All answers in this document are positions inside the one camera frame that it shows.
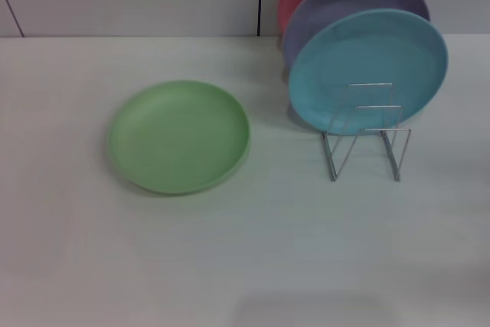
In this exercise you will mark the purple round plate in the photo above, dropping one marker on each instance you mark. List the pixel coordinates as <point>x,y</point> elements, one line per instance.
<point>344,1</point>

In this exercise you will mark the green round plate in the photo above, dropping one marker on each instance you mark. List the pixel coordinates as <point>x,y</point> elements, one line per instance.
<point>180,139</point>

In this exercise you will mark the light blue round plate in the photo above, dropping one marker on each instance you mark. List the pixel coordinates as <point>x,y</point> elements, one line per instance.
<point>344,55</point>

